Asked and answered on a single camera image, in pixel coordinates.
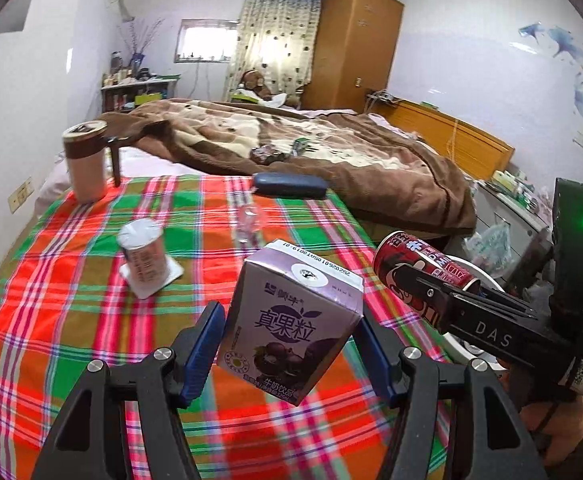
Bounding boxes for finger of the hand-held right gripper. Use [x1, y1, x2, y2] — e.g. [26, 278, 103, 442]
[396, 264, 539, 332]

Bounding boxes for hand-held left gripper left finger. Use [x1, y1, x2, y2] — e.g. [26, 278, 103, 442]
[31, 301, 225, 480]

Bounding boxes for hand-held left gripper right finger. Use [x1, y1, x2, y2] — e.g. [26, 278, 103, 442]
[355, 305, 539, 480]

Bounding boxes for red drink can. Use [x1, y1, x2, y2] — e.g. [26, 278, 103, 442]
[373, 231, 481, 333]

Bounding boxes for purple milk carton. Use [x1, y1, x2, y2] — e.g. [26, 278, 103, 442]
[214, 240, 365, 407]

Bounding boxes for person's right hand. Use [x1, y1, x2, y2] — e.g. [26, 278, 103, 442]
[519, 395, 583, 466]

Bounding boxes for white plastic bag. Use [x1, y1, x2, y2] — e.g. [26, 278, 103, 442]
[464, 220, 512, 278]

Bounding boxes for white yoghurt cup red label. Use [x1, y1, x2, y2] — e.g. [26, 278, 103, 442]
[117, 218, 183, 297]

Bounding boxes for white nightstand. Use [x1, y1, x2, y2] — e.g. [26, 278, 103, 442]
[476, 175, 555, 281]

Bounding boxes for brown blanket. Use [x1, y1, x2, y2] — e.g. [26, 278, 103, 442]
[102, 100, 477, 238]

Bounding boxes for clear small glass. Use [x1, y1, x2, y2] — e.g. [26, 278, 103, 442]
[235, 205, 259, 246]

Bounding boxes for green white packets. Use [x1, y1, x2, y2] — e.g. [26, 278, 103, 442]
[491, 170, 542, 206]

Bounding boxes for plaid bed cloth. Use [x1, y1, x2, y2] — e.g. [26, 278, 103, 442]
[0, 175, 452, 480]

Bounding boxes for wooden headboard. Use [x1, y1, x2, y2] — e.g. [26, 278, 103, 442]
[371, 97, 516, 181]

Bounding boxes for dark blue glasses case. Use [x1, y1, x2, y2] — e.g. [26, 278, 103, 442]
[252, 172, 327, 199]

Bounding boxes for white bed sheet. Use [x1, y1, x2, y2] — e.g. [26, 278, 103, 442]
[38, 147, 212, 206]

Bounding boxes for small dark box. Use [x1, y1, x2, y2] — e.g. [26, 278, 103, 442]
[251, 144, 287, 165]

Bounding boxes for brown and cream thermos mug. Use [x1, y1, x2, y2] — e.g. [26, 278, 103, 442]
[62, 121, 122, 204]

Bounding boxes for wooden wardrobe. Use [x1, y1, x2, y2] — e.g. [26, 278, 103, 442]
[304, 0, 405, 113]

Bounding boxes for cluttered shelf desk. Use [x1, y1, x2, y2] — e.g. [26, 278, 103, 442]
[101, 77, 178, 113]

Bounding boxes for brown teddy bear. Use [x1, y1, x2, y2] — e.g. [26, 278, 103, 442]
[236, 69, 274, 103]

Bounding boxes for dotted curtain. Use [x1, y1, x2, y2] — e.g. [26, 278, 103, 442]
[226, 0, 328, 103]

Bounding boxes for window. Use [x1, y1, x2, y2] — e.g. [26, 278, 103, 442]
[174, 19, 239, 63]

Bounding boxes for vase with dry branches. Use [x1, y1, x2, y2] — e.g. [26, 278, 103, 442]
[118, 17, 165, 68]

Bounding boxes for wall socket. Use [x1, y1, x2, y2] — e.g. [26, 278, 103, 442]
[10, 177, 34, 212]

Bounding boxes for dolphin wall sticker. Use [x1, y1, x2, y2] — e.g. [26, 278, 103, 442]
[519, 21, 583, 58]

